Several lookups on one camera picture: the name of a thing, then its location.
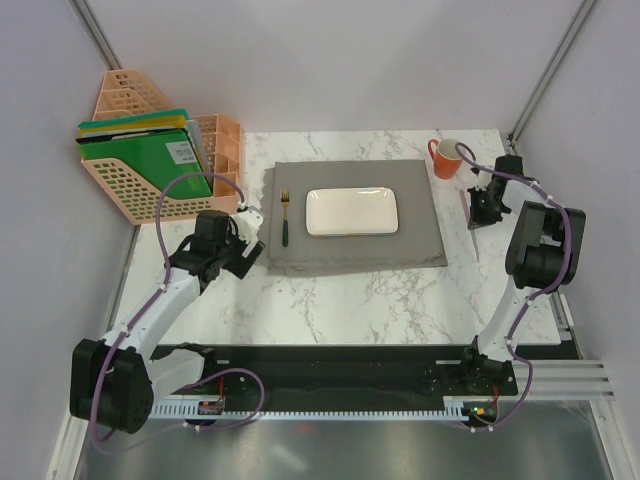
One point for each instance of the white cable duct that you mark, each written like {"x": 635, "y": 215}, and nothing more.
{"x": 209, "y": 408}

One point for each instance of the gold fork green handle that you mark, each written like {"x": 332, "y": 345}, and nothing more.
{"x": 285, "y": 200}

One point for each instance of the yellow folder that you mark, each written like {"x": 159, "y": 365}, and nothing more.
{"x": 175, "y": 118}

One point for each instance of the green folder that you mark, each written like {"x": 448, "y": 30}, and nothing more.
{"x": 158, "y": 156}

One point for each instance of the grey placemat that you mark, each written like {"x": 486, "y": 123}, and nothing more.
{"x": 418, "y": 242}

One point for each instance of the orange mug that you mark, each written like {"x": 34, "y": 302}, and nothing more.
{"x": 445, "y": 158}

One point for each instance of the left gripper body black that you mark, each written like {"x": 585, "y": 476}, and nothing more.
{"x": 233, "y": 261}

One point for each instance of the knife pink handle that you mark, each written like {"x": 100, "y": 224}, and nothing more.
{"x": 467, "y": 213}

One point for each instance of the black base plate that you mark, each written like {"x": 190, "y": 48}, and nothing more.
{"x": 415, "y": 376}

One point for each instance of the peach file organizer rack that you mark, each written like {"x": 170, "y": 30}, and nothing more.
{"x": 217, "y": 140}

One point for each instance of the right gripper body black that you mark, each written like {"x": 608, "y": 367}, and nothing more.
{"x": 484, "y": 211}

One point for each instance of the white rectangular plate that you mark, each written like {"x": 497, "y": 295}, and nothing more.
{"x": 342, "y": 212}

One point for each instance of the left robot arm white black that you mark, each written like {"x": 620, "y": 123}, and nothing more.
{"x": 115, "y": 381}

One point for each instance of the left aluminium frame post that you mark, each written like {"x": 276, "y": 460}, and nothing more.
{"x": 92, "y": 26}

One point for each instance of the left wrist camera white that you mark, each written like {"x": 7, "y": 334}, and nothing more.
{"x": 248, "y": 223}

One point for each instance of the right aluminium frame post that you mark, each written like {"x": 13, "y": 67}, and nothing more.
{"x": 567, "y": 42}

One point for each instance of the aluminium frame post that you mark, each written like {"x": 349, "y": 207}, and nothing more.
{"x": 92, "y": 26}
{"x": 567, "y": 42}

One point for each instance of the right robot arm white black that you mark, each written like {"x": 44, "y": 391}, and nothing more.
{"x": 542, "y": 255}

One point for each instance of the aluminium rail profile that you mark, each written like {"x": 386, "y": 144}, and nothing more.
{"x": 564, "y": 380}

